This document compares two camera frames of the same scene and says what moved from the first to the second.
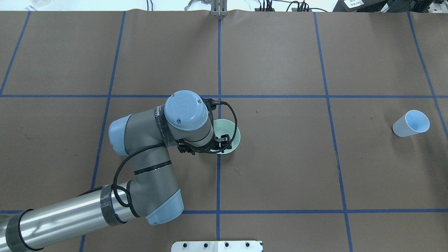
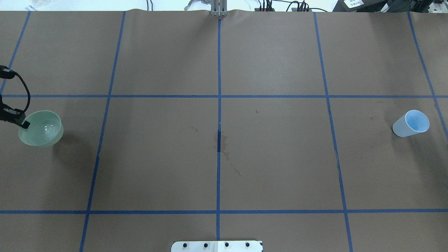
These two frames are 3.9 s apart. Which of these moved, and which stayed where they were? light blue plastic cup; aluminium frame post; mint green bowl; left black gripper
Moved: mint green bowl; left black gripper
Stayed: aluminium frame post; light blue plastic cup
